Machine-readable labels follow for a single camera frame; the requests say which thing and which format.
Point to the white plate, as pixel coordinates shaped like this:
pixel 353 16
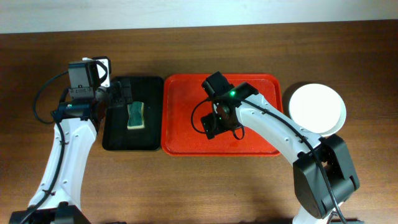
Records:
pixel 311 106

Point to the light blue plate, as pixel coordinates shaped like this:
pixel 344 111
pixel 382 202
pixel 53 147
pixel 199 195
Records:
pixel 337 122

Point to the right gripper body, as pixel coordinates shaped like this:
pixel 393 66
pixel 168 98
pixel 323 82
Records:
pixel 217 124

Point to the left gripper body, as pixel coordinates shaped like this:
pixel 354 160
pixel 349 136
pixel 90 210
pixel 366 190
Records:
pixel 121 92

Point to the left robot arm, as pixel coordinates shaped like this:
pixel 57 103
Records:
pixel 81 108

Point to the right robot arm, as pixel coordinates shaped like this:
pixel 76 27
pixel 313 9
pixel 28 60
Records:
pixel 323 170

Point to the red plastic tray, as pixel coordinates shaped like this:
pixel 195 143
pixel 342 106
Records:
pixel 182 92

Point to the green and yellow sponge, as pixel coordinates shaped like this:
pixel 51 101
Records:
pixel 136 115

